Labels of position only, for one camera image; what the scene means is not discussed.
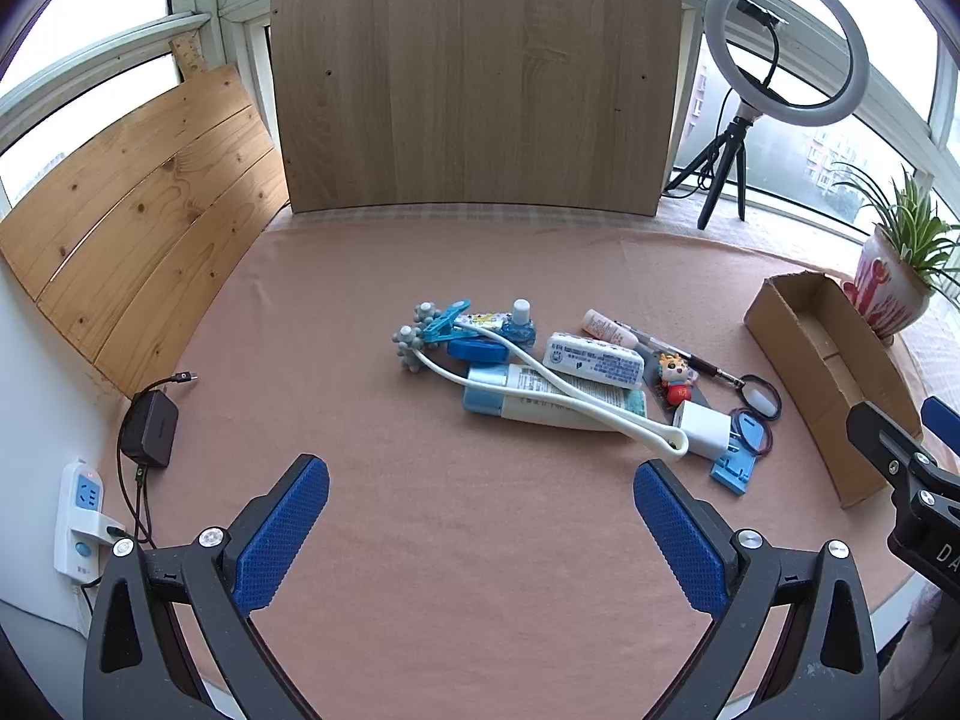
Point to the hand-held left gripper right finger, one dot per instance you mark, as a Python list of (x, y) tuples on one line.
[(682, 540)]

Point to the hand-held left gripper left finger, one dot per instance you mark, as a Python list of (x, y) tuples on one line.
[(285, 532)]

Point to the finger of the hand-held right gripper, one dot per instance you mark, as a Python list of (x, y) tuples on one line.
[(946, 424), (885, 435)]

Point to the blue phone stand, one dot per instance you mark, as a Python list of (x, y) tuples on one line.
[(739, 469)]

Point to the white charger plug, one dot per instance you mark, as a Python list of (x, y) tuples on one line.
[(701, 427)]

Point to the white translucent cap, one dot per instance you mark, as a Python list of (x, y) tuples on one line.
[(757, 399)]

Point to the cardboard box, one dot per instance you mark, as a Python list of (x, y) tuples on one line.
[(780, 330)]

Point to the cartoon figurine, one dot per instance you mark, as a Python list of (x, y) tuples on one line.
[(675, 390)]

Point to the black pen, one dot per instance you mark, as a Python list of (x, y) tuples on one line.
[(701, 367)]

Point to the white printed tissue packet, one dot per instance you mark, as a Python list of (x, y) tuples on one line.
[(592, 360)]

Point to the white neck massager grey balls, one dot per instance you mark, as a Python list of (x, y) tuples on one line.
[(410, 349)]

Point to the small pink tube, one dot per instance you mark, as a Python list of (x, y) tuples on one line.
[(600, 326)]

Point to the white tube blue cap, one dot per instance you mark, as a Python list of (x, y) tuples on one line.
[(484, 399)]

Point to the blue plastic clip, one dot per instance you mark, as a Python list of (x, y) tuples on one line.
[(442, 326)]

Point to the blue candy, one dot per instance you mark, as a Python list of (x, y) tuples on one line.
[(519, 330)]

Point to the blue round case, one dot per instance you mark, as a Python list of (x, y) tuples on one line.
[(480, 351)]

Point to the potted spider plant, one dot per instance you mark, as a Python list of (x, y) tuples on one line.
[(889, 285)]

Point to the black power adapter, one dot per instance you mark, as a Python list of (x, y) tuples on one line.
[(150, 427)]

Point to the patterned lip balm stick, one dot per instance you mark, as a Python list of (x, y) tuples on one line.
[(487, 320)]

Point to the black tripod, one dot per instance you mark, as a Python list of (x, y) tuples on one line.
[(731, 146)]

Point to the knotty pine wooden board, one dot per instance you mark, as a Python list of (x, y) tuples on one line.
[(150, 225)]

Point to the black phone clamp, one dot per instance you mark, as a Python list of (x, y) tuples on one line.
[(759, 13)]

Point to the large light wooden board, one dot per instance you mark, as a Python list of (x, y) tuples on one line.
[(480, 90)]

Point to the white wall socket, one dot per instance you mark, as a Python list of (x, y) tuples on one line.
[(79, 510)]

